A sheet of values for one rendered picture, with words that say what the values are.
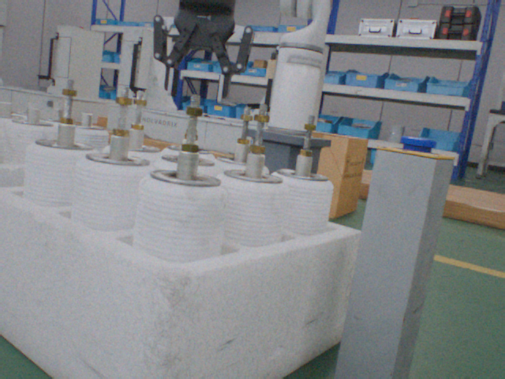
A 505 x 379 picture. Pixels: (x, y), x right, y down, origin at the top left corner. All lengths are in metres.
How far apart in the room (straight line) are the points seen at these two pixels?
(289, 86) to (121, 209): 0.52
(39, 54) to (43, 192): 7.54
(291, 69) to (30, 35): 7.26
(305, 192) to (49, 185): 0.34
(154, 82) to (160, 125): 0.41
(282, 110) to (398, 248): 0.49
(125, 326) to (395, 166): 0.33
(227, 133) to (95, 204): 2.31
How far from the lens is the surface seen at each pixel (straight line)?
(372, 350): 0.60
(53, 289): 0.58
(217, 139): 2.88
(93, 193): 0.56
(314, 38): 0.98
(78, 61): 4.01
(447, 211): 2.32
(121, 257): 0.47
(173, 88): 0.67
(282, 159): 0.94
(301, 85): 0.97
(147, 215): 0.48
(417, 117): 8.91
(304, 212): 0.65
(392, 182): 0.55
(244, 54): 0.65
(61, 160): 0.65
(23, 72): 8.03
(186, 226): 0.47
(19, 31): 8.00
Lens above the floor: 0.33
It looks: 9 degrees down
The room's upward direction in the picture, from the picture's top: 8 degrees clockwise
